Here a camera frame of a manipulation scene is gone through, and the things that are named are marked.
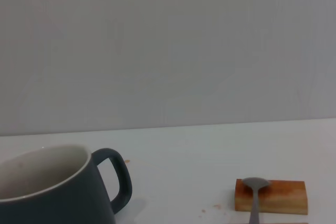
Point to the dark grey ceramic coffee cup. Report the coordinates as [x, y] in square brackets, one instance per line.
[52, 203]

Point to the orange-stained wooden block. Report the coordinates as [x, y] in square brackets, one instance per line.
[283, 197]

